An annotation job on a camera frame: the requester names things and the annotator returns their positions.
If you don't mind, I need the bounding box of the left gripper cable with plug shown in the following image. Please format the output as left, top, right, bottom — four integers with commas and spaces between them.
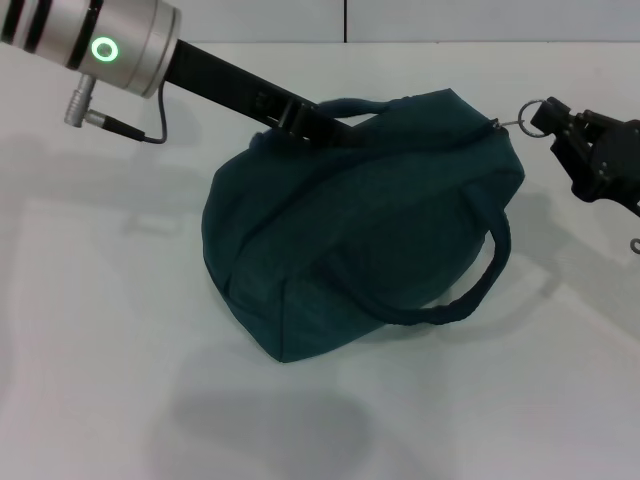
63, 74, 168, 146

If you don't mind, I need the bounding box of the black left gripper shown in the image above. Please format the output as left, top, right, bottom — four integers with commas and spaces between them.
161, 38, 372, 151

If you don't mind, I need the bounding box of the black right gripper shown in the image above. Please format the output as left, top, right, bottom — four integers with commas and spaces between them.
529, 96, 640, 215

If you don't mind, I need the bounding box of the dark teal insulated bag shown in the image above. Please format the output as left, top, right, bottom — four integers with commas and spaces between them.
199, 88, 549, 365

